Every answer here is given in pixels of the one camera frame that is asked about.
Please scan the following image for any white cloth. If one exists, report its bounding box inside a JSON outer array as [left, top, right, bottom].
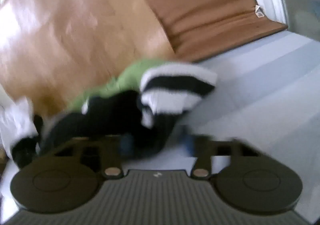
[[0, 97, 38, 158]]

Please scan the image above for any wooden headboard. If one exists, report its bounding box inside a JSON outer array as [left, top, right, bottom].
[[0, 0, 175, 120]]

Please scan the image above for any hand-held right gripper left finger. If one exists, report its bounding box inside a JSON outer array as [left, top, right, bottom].
[[41, 135, 137, 179]]

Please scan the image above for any brown cushion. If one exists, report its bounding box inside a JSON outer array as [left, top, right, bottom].
[[139, 0, 288, 62]]

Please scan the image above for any black cloth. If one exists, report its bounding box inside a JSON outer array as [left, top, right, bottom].
[[11, 114, 44, 168]]

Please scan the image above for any green black white knit sweater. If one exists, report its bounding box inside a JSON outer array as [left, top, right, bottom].
[[37, 57, 218, 163]]

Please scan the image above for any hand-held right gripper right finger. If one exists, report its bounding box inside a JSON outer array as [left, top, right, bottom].
[[180, 134, 265, 179]]

